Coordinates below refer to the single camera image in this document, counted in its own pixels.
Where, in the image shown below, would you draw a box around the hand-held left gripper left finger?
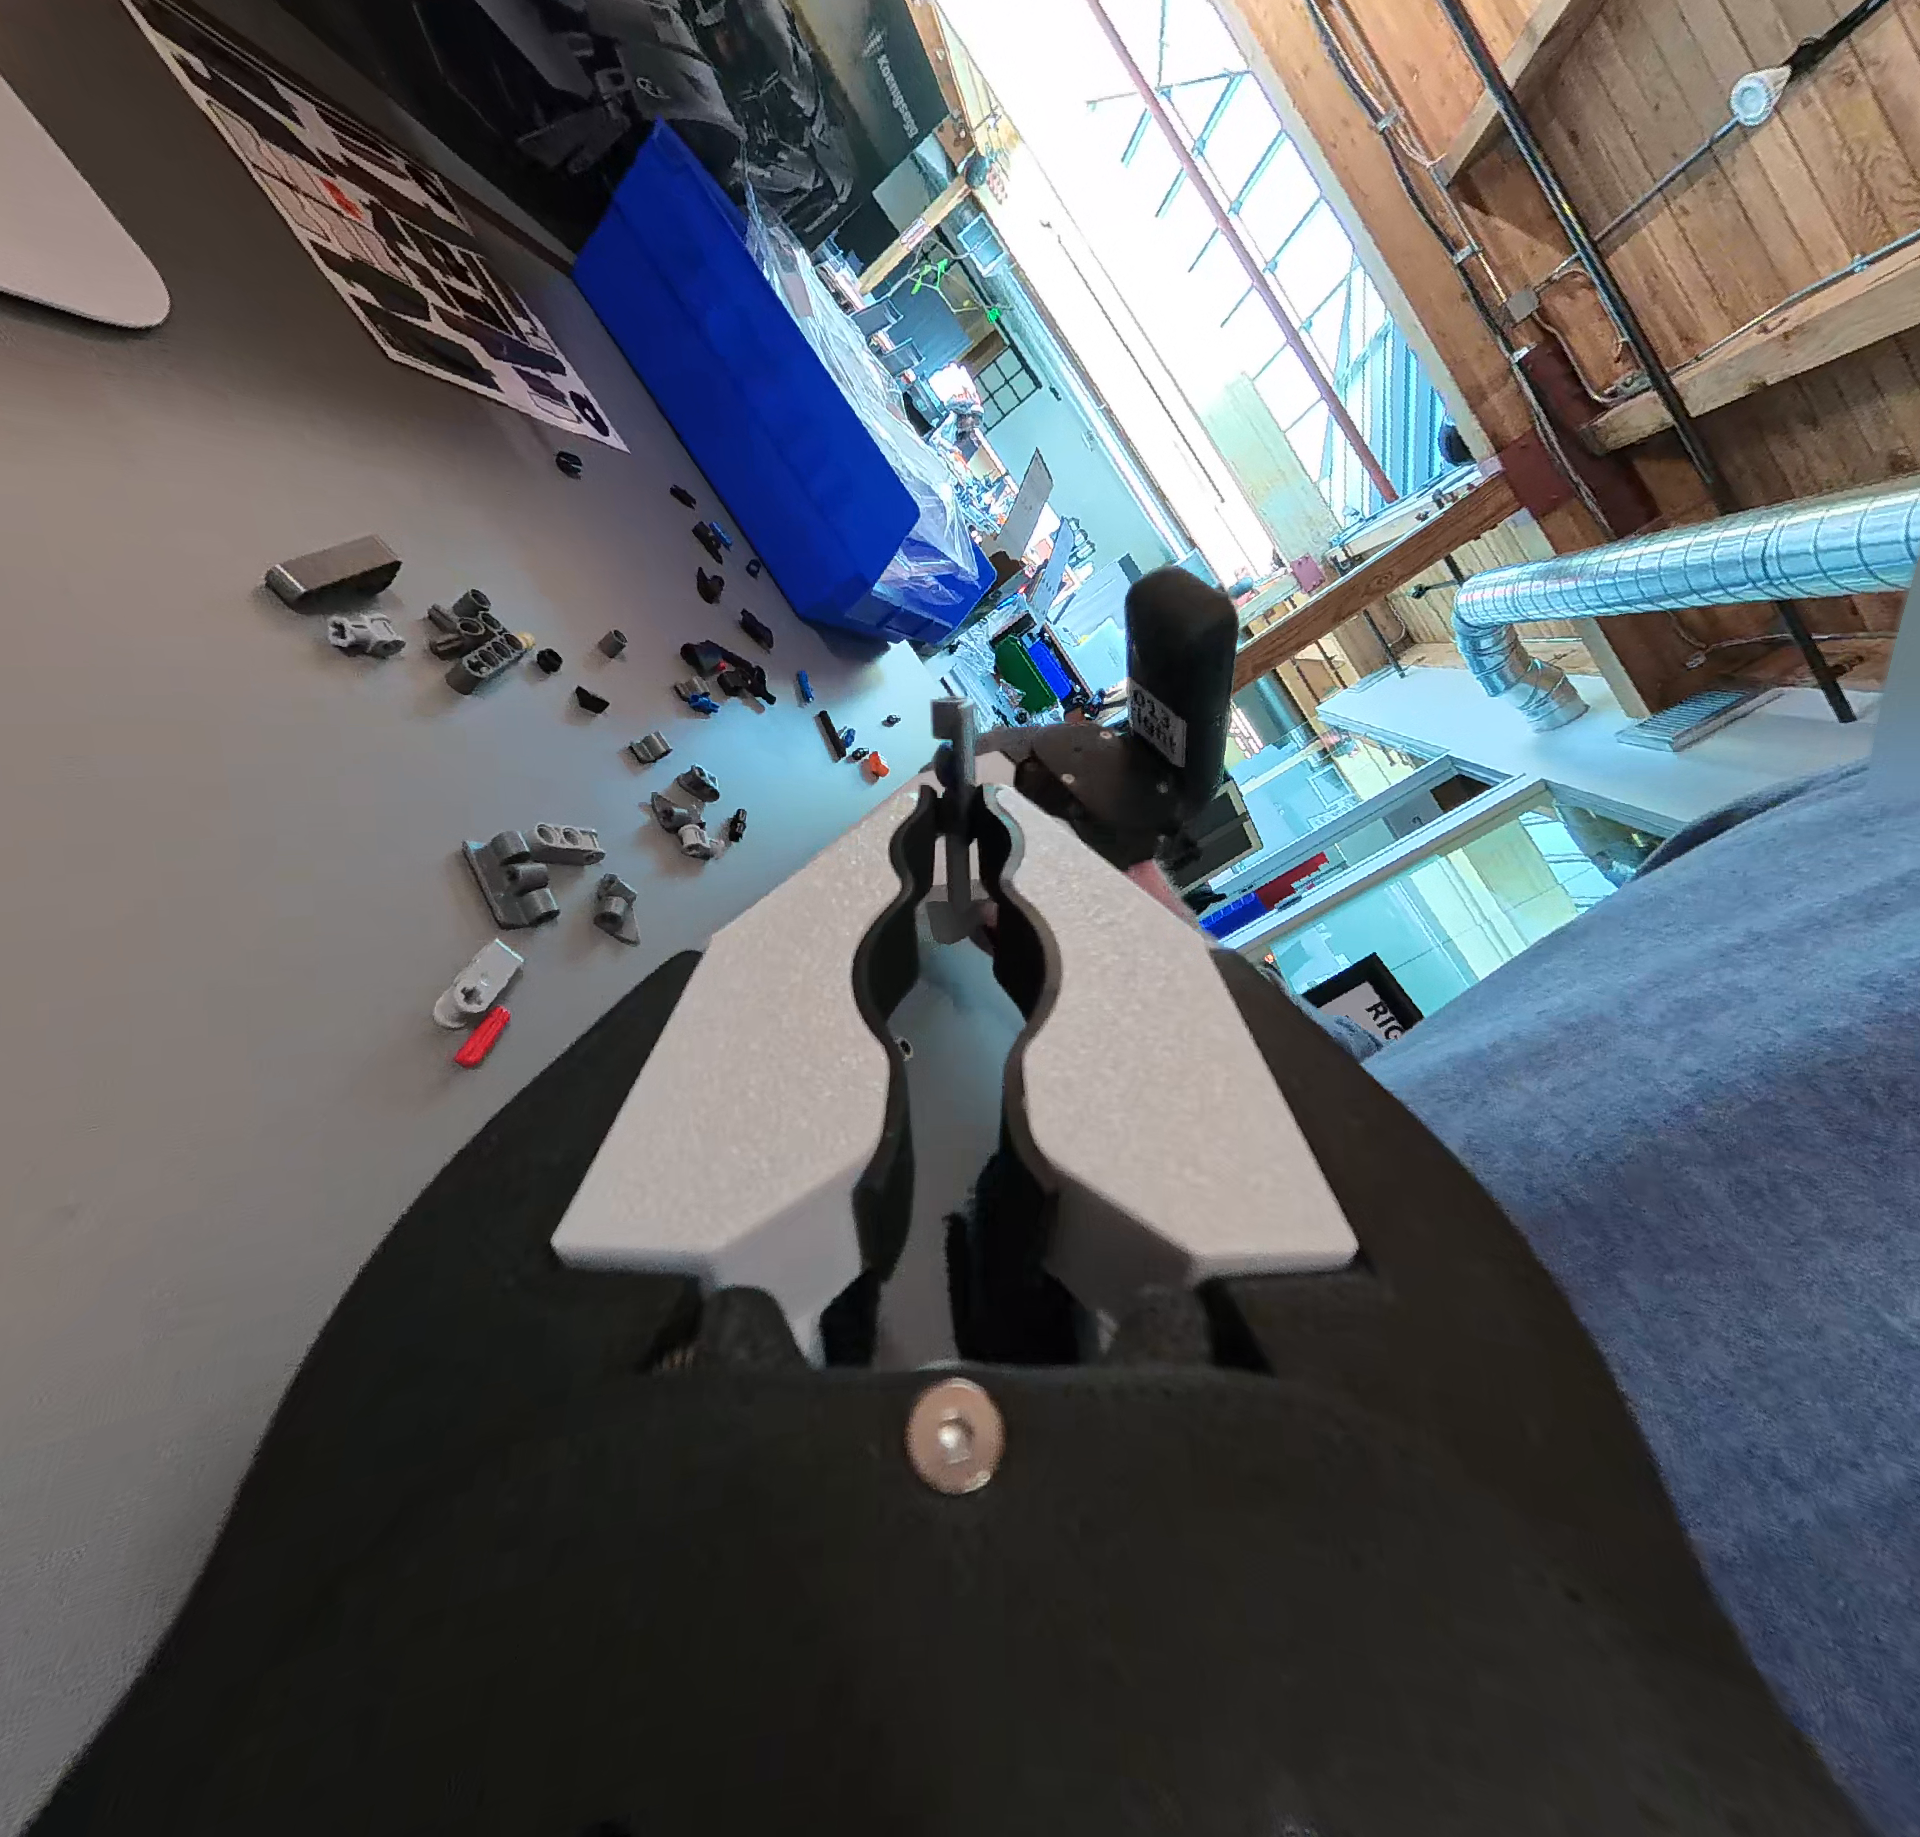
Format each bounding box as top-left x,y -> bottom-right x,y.
552,791 -> 920,1366

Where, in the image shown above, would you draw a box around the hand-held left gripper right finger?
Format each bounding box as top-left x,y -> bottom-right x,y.
982,786 -> 1359,1359

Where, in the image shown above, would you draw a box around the small grey lego axle assembly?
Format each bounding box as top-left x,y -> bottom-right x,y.
921,697 -> 1031,953

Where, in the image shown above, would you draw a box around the scattered loose lego pieces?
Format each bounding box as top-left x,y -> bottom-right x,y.
261,448 -> 904,1073

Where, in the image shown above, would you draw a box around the black lego set box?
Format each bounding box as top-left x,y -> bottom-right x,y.
224,0 -> 964,268

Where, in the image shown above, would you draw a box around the crumpled clear plastic bags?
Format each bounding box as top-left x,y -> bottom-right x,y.
741,200 -> 994,627

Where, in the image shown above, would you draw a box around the blue plastic bin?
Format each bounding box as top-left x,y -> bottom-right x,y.
571,119 -> 1001,652

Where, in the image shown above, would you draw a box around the sticker sheet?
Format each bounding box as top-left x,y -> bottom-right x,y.
88,0 -> 629,457

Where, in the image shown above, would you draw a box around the silver ventilation duct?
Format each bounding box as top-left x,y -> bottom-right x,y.
1450,487 -> 1920,737

